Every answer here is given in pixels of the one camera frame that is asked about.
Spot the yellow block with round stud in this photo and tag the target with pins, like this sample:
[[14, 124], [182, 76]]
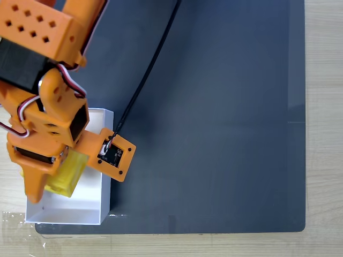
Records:
[[67, 174]]

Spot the clear plastic tape sheet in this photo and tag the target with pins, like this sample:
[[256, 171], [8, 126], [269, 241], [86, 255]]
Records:
[[16, 233]]

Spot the white open cardboard box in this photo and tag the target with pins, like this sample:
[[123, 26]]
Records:
[[88, 198]]

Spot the orange camera mount with board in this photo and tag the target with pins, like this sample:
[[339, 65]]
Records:
[[118, 156]]

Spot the dark grey mat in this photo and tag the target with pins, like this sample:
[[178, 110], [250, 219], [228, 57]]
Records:
[[214, 120]]

